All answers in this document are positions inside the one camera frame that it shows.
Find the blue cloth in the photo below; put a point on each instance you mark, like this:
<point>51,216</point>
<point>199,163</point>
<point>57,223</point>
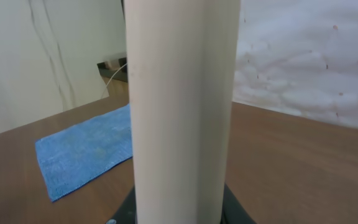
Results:
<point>82,149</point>

